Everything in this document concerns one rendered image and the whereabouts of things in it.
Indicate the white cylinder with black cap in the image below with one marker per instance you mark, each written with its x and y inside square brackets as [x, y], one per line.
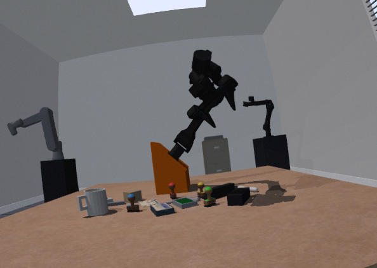
[253, 189]

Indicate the blue stamp pad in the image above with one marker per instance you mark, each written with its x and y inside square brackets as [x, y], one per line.
[162, 209]

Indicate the red rubber stamp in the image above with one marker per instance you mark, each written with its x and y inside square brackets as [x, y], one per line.
[172, 193]

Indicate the rubber stamp with blue knob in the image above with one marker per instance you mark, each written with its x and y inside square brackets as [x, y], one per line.
[133, 207]

